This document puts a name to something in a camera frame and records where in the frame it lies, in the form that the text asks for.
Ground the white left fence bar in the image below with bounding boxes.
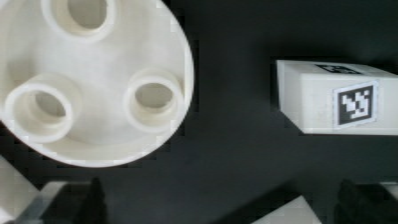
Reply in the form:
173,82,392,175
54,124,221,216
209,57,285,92
0,156,40,224

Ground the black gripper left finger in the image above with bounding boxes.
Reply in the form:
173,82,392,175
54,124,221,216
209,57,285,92
40,178,109,224

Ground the white right fence bar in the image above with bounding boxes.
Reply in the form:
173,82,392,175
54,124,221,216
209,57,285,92
251,196,322,224

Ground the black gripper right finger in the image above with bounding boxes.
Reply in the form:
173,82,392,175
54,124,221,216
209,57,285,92
335,180,398,224

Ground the white stool leg block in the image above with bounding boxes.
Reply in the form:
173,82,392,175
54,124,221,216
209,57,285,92
276,60,398,136

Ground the white fence bar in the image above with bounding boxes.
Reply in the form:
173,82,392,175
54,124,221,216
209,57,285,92
0,156,40,224
251,196,322,224

